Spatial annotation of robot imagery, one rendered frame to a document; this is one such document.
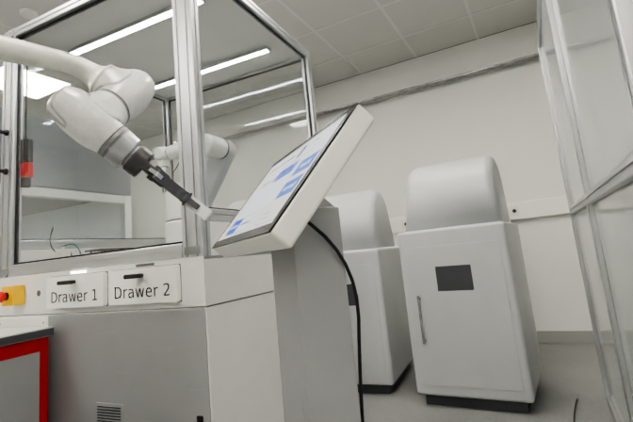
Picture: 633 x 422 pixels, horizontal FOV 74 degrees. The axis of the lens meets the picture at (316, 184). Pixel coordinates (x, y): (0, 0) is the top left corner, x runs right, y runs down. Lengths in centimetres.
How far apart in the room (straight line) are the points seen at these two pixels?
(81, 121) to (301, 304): 64
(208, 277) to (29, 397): 75
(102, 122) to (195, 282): 54
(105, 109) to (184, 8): 59
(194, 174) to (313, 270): 59
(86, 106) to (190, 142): 39
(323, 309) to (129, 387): 82
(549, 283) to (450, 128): 162
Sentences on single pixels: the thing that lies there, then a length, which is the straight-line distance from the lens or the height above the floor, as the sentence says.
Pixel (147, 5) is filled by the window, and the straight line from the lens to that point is 173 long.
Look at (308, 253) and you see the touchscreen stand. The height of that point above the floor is 92.
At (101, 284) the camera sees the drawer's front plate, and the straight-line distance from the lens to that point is 160.
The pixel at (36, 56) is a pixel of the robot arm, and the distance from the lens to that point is 125.
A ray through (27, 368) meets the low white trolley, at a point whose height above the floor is 64.
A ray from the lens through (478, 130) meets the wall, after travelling 429.
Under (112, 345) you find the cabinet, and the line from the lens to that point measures 161.
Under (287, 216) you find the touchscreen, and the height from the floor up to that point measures 99.
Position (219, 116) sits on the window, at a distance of 152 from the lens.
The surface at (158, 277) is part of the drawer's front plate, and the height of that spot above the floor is 89.
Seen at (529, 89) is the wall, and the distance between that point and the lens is 435.
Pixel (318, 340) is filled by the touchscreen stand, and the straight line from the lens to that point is 94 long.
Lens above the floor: 92
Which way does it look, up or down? 9 degrees up
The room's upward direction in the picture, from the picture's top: 6 degrees counter-clockwise
